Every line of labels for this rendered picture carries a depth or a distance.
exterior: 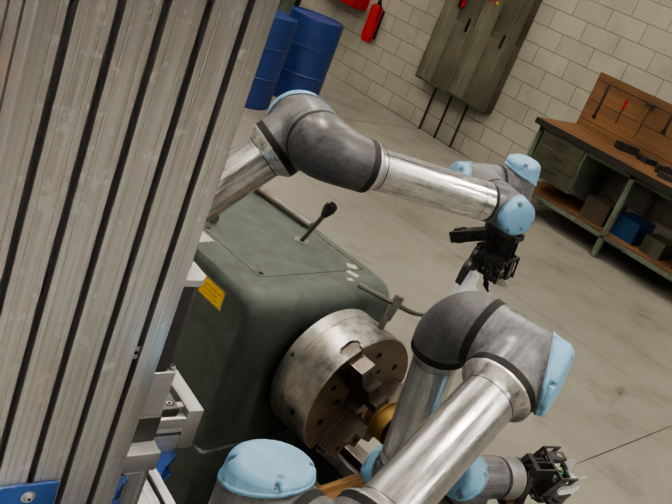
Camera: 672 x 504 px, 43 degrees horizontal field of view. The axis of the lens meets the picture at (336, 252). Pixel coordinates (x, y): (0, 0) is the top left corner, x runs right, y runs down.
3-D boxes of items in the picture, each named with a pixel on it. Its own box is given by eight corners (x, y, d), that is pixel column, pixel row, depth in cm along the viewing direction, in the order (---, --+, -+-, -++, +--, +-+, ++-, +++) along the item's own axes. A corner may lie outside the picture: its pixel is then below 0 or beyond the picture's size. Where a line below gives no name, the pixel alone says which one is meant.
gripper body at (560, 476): (582, 481, 157) (541, 481, 150) (550, 505, 161) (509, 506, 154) (562, 444, 162) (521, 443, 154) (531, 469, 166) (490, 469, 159)
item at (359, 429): (345, 402, 198) (312, 443, 197) (336, 397, 194) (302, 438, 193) (378, 432, 192) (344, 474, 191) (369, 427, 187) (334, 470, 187)
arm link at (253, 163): (69, 274, 148) (332, 98, 149) (63, 234, 161) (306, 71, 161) (111, 318, 155) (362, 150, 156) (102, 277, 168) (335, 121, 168)
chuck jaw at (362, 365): (340, 386, 193) (337, 352, 184) (357, 374, 195) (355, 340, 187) (373, 416, 186) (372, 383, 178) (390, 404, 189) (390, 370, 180)
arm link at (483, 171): (473, 175, 166) (521, 179, 171) (448, 153, 176) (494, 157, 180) (462, 212, 170) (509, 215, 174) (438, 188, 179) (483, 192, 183)
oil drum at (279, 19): (198, 82, 828) (226, -7, 797) (245, 89, 871) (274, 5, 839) (232, 107, 793) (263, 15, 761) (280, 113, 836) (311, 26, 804)
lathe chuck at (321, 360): (255, 428, 189) (326, 308, 184) (337, 429, 215) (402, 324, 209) (280, 454, 184) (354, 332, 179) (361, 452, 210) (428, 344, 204)
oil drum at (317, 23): (252, 81, 911) (279, 1, 879) (293, 88, 954) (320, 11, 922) (285, 104, 876) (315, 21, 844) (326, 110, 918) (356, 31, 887)
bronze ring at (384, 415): (368, 397, 186) (397, 423, 181) (395, 390, 193) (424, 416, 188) (352, 431, 189) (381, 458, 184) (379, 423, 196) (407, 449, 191)
